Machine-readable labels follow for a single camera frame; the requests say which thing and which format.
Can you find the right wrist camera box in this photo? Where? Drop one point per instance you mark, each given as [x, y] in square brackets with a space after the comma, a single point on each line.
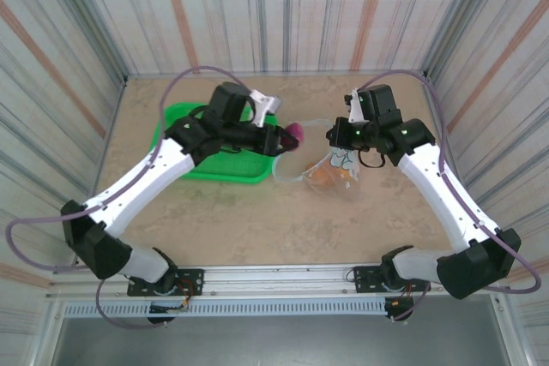
[355, 109]

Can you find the purple toy beet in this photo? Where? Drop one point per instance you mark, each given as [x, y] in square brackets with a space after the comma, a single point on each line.
[297, 131]

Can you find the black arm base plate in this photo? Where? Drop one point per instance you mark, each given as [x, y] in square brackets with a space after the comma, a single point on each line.
[364, 276]
[194, 280]

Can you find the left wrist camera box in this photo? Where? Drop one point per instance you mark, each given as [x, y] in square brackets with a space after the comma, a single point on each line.
[263, 106]

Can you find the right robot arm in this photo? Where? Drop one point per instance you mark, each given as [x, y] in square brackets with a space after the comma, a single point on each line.
[442, 194]

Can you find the yellow-orange toy orange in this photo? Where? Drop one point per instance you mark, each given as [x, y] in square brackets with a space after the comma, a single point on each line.
[323, 176]

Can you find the green plastic mesh basket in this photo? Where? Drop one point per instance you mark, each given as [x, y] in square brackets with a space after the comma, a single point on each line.
[227, 169]

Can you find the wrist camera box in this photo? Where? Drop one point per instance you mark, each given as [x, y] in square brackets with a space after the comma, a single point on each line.
[263, 106]
[355, 109]

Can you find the aluminium mounting rail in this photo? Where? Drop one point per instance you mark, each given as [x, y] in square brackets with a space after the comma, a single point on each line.
[279, 274]

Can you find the clear elephant print zip bag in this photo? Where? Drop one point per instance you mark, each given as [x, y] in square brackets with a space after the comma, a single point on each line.
[343, 162]

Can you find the black base wiring connector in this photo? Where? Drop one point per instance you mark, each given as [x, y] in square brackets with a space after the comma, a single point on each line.
[399, 306]
[165, 308]

